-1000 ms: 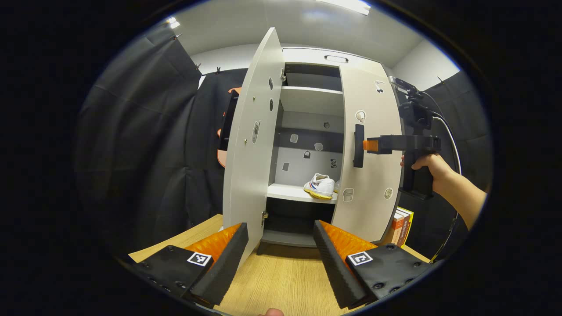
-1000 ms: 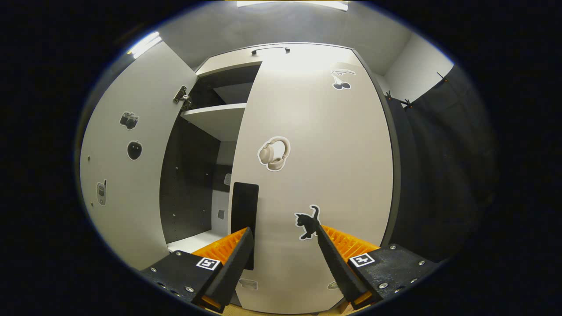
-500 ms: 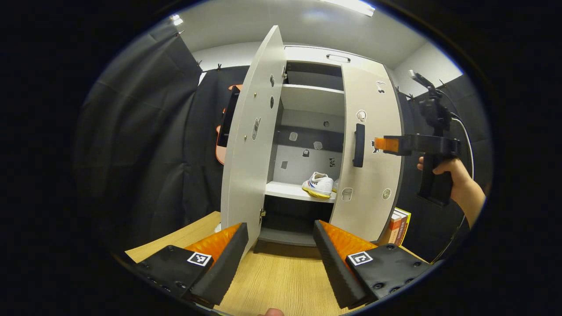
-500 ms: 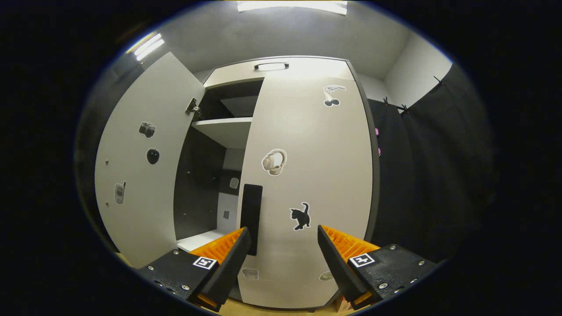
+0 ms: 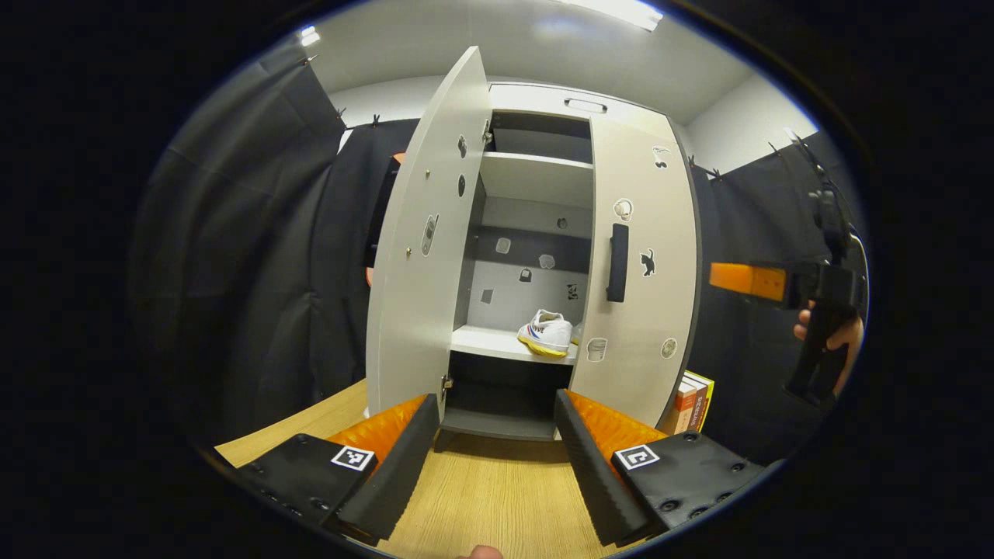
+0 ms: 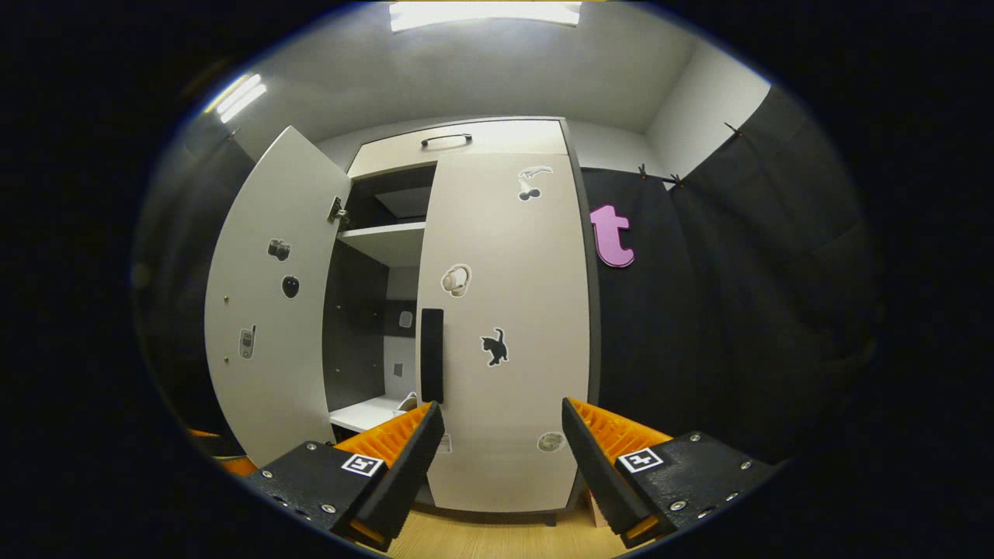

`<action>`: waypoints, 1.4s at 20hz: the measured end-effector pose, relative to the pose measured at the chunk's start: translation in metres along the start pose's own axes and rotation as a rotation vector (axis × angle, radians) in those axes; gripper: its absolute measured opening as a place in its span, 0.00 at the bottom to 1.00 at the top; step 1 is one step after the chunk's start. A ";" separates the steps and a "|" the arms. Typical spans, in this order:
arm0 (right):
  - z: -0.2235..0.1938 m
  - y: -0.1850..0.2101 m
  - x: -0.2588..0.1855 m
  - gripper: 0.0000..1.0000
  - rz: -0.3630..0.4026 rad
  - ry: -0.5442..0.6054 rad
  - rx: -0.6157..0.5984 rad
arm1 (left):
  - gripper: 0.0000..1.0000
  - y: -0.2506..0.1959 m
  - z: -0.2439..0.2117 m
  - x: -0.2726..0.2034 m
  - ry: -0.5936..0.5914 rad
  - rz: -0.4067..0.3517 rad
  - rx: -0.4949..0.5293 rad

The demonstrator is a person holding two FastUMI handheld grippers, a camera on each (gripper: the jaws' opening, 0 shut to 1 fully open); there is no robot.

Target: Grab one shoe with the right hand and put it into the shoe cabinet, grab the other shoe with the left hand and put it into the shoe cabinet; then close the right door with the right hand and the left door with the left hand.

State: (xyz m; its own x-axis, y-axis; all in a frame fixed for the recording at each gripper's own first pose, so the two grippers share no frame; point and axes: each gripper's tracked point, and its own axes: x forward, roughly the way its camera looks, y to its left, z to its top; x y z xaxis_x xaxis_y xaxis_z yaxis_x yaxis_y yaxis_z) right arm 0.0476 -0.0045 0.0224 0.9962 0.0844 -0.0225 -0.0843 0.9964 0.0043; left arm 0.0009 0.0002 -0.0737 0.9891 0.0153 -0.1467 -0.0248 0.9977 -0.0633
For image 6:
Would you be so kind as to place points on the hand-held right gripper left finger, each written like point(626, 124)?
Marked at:
point(404, 473)

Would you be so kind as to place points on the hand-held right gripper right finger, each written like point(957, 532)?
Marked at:
point(594, 473)

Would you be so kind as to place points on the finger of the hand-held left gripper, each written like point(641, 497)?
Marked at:
point(239, 466)
point(203, 435)

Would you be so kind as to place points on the white sneaker shoe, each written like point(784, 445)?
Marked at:
point(408, 402)

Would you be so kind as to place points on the white shoe cabinet door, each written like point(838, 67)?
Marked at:
point(505, 256)
point(272, 388)

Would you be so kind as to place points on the white shoe cabinet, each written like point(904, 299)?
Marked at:
point(361, 326)

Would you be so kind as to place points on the white cabinet shelf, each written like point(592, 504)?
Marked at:
point(365, 415)
point(388, 241)

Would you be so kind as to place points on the white cabinet drawer front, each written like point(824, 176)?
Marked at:
point(505, 140)

